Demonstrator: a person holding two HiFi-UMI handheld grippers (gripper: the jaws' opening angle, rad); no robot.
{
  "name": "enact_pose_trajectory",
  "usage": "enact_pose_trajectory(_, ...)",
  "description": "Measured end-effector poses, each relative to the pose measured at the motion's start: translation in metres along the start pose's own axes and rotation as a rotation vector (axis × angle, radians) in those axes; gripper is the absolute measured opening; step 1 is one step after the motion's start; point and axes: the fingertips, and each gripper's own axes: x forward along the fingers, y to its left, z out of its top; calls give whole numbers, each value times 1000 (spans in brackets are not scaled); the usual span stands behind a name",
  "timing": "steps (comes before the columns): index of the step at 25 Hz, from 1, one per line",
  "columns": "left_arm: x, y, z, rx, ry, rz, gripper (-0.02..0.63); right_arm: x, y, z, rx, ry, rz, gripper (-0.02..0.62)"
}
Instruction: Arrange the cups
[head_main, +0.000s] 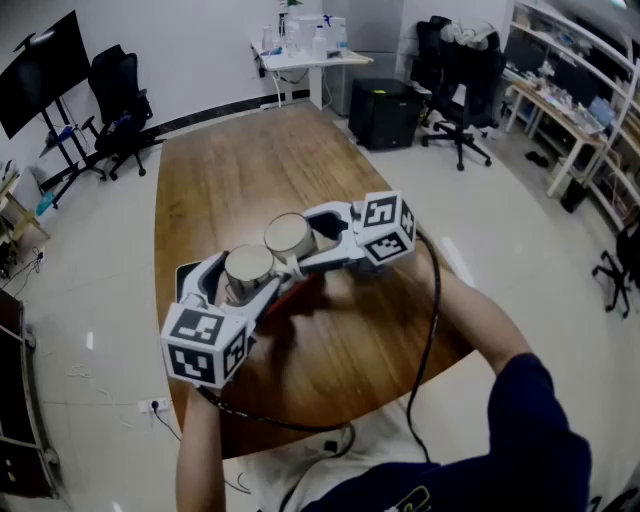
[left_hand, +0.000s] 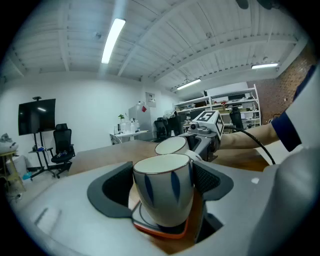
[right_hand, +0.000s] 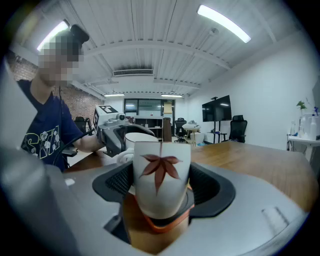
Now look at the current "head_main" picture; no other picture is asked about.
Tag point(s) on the small green potted plant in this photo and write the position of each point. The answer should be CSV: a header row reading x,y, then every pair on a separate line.
x,y
291,6

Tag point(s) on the wooden stool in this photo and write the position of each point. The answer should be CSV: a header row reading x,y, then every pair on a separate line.
x,y
20,225

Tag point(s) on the navy printed t-shirt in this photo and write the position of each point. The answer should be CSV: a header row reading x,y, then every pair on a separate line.
x,y
500,450

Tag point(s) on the black swivel chair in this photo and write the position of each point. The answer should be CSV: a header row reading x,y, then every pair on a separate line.
x,y
622,270

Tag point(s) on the black television screen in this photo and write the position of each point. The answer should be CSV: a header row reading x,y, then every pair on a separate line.
x,y
42,80

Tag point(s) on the white floor power strip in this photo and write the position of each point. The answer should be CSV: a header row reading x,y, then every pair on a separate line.
x,y
38,256
152,405

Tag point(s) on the cluster of plastic bottles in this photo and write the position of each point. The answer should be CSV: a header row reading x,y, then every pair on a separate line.
x,y
320,40

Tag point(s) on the blue floor item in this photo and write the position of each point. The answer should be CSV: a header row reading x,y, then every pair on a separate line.
x,y
44,204

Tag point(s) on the person's left forearm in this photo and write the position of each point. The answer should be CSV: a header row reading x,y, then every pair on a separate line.
x,y
200,450

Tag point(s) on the orange-edged black coaster tray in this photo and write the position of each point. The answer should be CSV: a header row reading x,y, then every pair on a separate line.
x,y
300,292

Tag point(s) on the dark wooden cabinet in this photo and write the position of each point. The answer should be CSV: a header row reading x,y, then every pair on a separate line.
x,y
20,400

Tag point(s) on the pair of black slippers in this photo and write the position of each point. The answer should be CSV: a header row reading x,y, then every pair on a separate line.
x,y
537,159

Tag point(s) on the black office chair with clothes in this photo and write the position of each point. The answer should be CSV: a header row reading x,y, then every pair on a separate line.
x,y
465,95

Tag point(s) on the white ceramic mug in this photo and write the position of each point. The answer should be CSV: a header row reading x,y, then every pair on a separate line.
x,y
248,267

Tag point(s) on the black mesh office chair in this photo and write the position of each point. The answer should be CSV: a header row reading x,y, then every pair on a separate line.
x,y
120,100

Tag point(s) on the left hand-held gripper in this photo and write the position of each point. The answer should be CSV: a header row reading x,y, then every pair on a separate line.
x,y
195,345

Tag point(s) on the light grey trousers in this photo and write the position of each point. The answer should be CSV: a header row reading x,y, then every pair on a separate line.
x,y
380,440

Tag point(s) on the grey refrigerator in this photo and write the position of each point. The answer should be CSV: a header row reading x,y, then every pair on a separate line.
x,y
370,30

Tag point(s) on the wooden workbench with white legs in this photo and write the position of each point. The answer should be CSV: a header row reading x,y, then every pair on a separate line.
x,y
560,120

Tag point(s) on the person's right forearm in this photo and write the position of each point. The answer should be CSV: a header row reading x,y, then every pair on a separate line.
x,y
465,310

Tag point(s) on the black waste bin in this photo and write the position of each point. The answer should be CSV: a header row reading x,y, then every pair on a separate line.
x,y
573,196

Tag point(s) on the white mug with blue marks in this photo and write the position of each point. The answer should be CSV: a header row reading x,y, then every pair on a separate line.
x,y
288,236

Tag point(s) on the black box cabinet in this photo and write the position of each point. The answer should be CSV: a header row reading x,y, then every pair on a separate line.
x,y
382,112

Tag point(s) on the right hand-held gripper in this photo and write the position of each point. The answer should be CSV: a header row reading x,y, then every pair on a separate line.
x,y
385,227

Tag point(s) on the white standing desk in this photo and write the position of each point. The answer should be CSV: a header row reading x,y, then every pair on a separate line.
x,y
310,62

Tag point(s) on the pile of light clothes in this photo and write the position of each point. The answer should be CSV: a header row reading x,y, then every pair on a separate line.
x,y
470,35

